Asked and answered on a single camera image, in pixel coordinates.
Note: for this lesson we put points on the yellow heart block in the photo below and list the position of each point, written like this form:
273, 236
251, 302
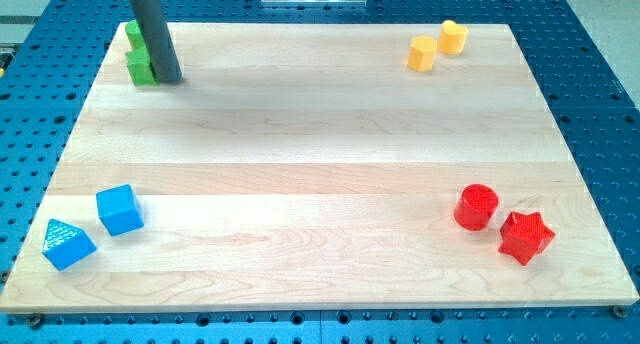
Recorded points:
452, 38

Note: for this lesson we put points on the red cylinder block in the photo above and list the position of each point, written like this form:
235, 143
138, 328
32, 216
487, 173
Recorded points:
475, 207

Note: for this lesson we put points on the wooden board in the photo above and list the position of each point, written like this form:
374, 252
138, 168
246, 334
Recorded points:
306, 167

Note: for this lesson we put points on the green star block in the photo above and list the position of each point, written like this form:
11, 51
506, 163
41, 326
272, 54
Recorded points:
139, 67

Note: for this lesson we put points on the green block upper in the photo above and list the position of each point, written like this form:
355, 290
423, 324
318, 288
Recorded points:
134, 35

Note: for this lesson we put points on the yellow hexagon block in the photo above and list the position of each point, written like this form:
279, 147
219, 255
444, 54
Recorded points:
422, 53

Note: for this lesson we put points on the blue triangle block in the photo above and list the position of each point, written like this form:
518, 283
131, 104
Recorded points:
65, 244

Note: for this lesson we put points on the blue cube block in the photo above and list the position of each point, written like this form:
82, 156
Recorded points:
119, 210

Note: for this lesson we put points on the red star block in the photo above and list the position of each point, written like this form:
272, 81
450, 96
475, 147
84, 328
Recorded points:
524, 236

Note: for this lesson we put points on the blue perforated table plate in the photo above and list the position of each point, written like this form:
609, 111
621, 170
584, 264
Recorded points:
575, 51

